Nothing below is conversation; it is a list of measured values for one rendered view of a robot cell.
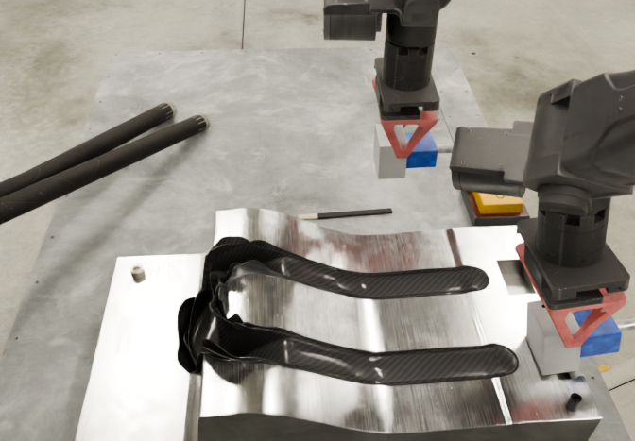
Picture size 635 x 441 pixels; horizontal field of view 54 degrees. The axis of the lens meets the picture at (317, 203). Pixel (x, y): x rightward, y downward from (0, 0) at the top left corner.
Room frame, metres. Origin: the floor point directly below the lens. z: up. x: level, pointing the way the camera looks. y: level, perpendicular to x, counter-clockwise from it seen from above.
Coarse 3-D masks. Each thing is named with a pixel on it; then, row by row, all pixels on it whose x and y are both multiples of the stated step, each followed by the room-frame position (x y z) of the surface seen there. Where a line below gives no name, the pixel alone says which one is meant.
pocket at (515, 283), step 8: (504, 264) 0.50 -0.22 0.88; (512, 264) 0.50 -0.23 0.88; (520, 264) 0.50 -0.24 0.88; (504, 272) 0.50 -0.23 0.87; (512, 272) 0.50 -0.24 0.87; (520, 272) 0.50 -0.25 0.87; (504, 280) 0.49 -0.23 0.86; (512, 280) 0.49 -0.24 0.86; (520, 280) 0.49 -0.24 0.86; (528, 280) 0.48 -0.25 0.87; (512, 288) 0.48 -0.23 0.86; (520, 288) 0.48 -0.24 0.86; (528, 288) 0.48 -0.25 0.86
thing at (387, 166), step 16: (400, 128) 0.66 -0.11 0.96; (384, 144) 0.62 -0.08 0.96; (400, 144) 0.62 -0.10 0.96; (432, 144) 0.64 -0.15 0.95; (448, 144) 0.65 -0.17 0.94; (384, 160) 0.62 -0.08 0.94; (400, 160) 0.62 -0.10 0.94; (416, 160) 0.63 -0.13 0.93; (432, 160) 0.63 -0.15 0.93; (384, 176) 0.62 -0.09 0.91; (400, 176) 0.62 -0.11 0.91
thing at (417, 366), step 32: (224, 256) 0.45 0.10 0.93; (256, 256) 0.46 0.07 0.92; (288, 256) 0.47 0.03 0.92; (224, 288) 0.41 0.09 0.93; (320, 288) 0.43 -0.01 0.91; (352, 288) 0.46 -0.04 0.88; (384, 288) 0.46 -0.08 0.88; (416, 288) 0.46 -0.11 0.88; (448, 288) 0.46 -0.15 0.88; (480, 288) 0.45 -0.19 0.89; (192, 320) 0.41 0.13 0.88; (224, 320) 0.37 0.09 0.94; (192, 352) 0.37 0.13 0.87; (224, 352) 0.33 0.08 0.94; (256, 352) 0.35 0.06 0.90; (288, 352) 0.34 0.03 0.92; (320, 352) 0.35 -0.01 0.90; (352, 352) 0.36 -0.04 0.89; (384, 352) 0.37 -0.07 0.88; (416, 352) 0.37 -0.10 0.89; (448, 352) 0.37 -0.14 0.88; (480, 352) 0.37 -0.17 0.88; (512, 352) 0.37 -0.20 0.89; (384, 384) 0.33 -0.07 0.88
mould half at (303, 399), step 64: (192, 256) 0.52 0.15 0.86; (320, 256) 0.48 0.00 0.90; (384, 256) 0.50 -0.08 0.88; (448, 256) 0.50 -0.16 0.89; (512, 256) 0.50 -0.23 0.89; (128, 320) 0.42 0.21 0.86; (256, 320) 0.37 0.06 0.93; (320, 320) 0.39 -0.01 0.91; (384, 320) 0.41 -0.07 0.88; (448, 320) 0.41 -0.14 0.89; (512, 320) 0.41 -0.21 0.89; (128, 384) 0.34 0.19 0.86; (192, 384) 0.34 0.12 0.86; (256, 384) 0.30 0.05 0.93; (320, 384) 0.32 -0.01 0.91; (448, 384) 0.33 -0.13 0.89; (512, 384) 0.33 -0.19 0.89; (576, 384) 0.33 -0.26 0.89
